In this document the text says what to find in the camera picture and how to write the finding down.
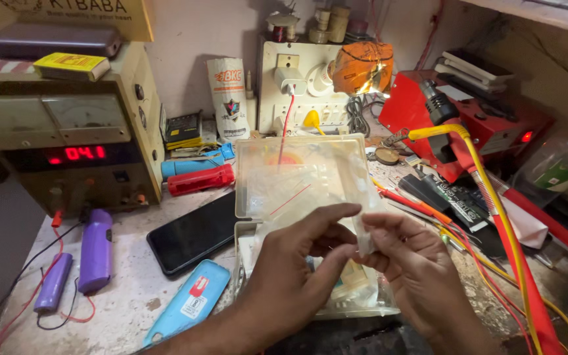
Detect person's left hand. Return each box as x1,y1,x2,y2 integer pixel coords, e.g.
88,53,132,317
237,202,363,338

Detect person's right hand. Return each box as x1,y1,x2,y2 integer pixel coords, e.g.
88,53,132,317
353,212,468,342

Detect small clear plastic packet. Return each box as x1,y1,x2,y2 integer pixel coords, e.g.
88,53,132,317
351,195,381,256

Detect clear packets of parts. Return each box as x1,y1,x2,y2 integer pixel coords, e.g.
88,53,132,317
306,254,381,309

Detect black printed tool case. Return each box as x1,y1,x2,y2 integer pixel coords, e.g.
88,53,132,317
397,173,491,233

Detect blue phone back cover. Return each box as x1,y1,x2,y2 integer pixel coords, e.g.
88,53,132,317
143,259,232,349

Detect black smartphone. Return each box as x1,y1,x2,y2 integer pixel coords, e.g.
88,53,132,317
146,190,246,277

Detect clear plastic storage box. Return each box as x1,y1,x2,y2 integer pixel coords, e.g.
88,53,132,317
232,133,402,320

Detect white paper sheet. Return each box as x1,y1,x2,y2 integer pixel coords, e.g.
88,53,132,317
500,196,550,250

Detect round metal tin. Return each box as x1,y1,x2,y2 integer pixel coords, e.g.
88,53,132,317
374,146,401,166

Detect red torch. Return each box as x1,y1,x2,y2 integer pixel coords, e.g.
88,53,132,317
167,163,236,197

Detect red pipe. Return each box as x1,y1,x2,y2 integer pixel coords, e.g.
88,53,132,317
485,172,568,278

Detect blue plastic piece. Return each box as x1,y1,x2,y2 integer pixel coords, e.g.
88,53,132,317
200,142,236,161

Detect blue torch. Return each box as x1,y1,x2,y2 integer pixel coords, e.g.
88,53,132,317
160,155,226,181

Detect red soldering station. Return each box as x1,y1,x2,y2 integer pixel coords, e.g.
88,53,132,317
378,69,557,184

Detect clear plastic bottle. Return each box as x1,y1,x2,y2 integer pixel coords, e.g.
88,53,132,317
510,117,568,209

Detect stack of black yellow batteries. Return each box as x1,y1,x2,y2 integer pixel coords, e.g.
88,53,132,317
164,112,205,152

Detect white printed paper packet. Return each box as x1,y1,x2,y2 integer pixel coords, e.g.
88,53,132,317
206,57,251,144

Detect purple torch body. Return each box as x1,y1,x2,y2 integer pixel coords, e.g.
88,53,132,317
77,208,114,296

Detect white charger plug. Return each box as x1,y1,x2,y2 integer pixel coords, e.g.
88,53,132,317
273,66,308,97

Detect stack of phones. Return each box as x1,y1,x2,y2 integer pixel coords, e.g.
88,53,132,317
433,49,516,95

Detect purple cylindrical battery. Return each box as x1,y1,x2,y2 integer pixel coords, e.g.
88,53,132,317
34,252,74,314

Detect stack of tape rolls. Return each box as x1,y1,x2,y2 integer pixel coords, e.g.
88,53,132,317
308,4,352,45

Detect beige bench power supply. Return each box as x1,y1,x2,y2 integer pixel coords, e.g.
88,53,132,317
0,41,165,219

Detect yellow small box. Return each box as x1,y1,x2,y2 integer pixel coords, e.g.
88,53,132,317
33,52,111,83

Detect dark brown power bank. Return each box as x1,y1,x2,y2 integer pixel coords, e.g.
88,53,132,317
0,23,123,61

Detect printed cardboard box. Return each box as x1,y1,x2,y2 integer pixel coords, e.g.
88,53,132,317
0,0,156,43

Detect orange handled screwdriver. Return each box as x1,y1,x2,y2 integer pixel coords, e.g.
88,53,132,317
372,177,454,226

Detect red hose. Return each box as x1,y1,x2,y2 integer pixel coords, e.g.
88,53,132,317
465,160,567,355

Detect yellow cable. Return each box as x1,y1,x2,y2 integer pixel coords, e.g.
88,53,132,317
407,123,568,355

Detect thin red charger cable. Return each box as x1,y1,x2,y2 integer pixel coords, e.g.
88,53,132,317
269,94,312,216

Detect black hot air handle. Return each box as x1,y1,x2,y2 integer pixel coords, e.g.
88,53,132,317
418,78,463,164

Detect white wall switchboard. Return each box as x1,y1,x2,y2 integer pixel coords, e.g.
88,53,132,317
256,36,366,137

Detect bundle of black cables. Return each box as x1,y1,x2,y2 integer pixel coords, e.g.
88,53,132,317
345,96,372,137

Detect red wire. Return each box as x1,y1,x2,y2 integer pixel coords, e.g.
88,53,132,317
0,211,97,355

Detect black wire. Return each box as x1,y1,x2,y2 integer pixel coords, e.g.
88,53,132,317
0,221,83,331

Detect wire spool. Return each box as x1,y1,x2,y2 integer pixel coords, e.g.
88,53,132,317
266,12,300,43

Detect white wall shelf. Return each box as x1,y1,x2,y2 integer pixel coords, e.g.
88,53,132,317
459,0,568,40

